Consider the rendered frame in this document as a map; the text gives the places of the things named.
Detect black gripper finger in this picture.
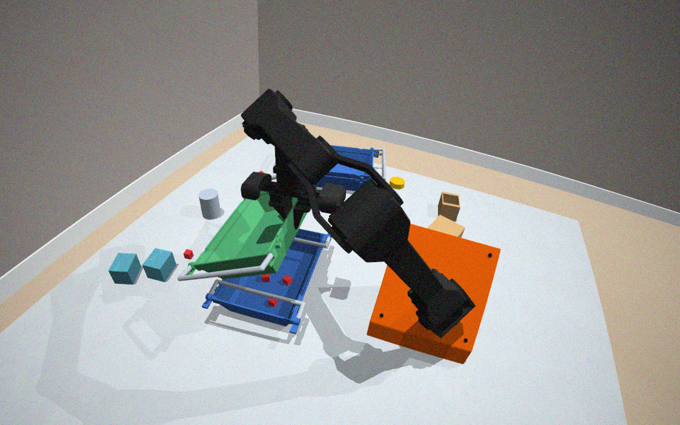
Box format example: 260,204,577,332
293,202,311,230
269,196,292,220

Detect dark grey cylinder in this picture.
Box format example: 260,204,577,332
198,189,221,220

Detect light blue cube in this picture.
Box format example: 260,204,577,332
142,248,176,283
108,253,141,285

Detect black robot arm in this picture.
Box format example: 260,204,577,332
241,89,476,338

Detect green plastic tray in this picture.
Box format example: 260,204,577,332
178,191,307,281

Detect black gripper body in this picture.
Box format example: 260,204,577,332
240,159,346,214

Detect yellow flat cylinder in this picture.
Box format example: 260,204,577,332
389,177,405,189

